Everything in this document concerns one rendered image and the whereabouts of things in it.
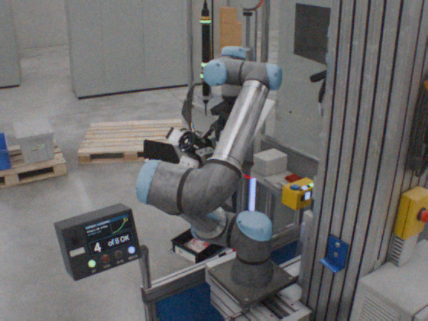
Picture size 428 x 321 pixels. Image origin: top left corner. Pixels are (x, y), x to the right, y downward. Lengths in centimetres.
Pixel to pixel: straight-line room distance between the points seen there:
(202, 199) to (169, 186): 9
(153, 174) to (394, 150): 60
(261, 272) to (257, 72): 65
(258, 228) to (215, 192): 39
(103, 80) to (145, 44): 93
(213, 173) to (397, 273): 62
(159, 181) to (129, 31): 652
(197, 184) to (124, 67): 662
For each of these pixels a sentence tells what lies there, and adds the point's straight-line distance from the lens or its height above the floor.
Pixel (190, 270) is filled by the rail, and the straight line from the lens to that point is 185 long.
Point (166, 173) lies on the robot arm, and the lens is 107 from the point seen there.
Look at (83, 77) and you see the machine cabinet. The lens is 753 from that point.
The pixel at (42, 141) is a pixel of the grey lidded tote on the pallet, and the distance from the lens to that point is 479.
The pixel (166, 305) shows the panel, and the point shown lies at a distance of 190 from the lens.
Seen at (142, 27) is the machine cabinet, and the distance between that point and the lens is 755.
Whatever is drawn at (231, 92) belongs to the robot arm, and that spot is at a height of 164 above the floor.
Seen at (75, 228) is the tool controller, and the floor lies 124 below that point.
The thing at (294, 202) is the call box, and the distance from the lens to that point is 203.
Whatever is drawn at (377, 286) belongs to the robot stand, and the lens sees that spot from 127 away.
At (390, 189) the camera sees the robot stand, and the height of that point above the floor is 149.
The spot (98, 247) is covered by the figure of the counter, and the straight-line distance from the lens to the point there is 151.
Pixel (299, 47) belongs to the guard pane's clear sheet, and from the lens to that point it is 253.
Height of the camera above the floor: 201
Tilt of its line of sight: 24 degrees down
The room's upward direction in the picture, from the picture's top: straight up
